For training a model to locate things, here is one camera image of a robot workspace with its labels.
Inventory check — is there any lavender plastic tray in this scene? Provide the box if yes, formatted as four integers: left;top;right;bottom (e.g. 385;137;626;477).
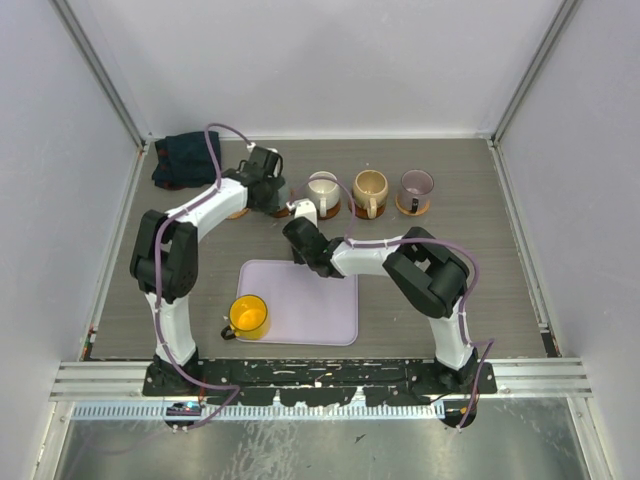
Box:
237;260;359;347

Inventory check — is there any slotted cable duct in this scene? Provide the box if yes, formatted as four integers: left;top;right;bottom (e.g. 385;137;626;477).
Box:
70;401;445;421

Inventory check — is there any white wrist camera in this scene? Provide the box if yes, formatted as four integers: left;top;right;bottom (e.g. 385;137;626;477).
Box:
246;142;278;153
286;198;318;226

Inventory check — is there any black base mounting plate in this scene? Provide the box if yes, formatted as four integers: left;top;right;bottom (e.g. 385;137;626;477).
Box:
142;359;497;407

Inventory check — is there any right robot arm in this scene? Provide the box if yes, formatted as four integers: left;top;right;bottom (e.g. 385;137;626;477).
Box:
283;217;477;394

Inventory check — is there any purple transparent mug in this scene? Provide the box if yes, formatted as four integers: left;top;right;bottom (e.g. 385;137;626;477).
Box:
397;169;435;202

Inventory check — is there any yellow transparent mug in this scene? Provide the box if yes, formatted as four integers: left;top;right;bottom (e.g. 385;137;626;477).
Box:
220;295;271;341

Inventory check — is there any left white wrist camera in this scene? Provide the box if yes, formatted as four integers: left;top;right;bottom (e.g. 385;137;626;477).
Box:
246;142;278;153

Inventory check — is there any woven rattan coaster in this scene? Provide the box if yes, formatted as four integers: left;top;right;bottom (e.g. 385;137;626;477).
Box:
395;195;431;217
227;208;250;220

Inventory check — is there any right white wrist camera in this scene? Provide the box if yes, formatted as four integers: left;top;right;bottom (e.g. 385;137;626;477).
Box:
286;198;318;226

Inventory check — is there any brown wooden coaster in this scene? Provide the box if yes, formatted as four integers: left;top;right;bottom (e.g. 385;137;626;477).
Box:
316;201;341;221
348;196;386;220
273;205;291;218

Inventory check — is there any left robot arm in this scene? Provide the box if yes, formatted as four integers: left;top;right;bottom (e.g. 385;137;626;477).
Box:
130;144;290;396

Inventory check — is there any grey-green ceramic mug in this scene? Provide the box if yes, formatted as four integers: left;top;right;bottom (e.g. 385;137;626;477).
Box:
272;175;291;216

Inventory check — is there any aluminium front rail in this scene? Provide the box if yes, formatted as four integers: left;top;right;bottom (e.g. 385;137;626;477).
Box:
49;358;593;401

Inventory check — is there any white ceramic mug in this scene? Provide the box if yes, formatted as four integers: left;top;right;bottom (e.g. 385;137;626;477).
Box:
306;171;340;210

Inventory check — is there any dark blue folded cloth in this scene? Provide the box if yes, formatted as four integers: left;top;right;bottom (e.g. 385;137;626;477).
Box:
152;131;217;190

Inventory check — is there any beige ceramic mug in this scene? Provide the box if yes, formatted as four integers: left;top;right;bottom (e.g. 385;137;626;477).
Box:
352;170;389;204

